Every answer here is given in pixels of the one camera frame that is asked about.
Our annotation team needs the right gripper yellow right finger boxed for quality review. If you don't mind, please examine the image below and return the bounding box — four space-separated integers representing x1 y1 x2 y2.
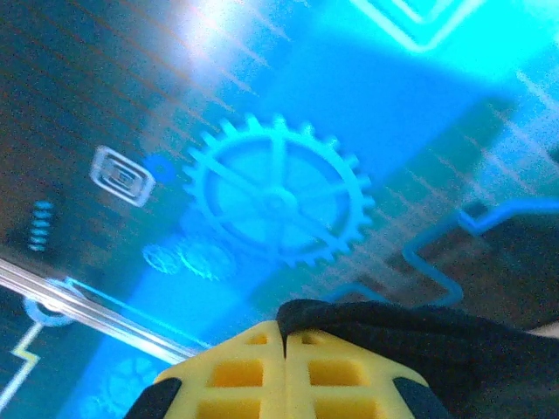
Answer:
283 329 451 419

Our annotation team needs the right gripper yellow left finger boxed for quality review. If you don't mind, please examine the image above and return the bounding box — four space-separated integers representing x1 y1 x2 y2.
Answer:
126 320 287 419

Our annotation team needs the black t-shirt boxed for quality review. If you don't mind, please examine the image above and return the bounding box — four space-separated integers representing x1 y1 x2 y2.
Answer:
277 299 559 419

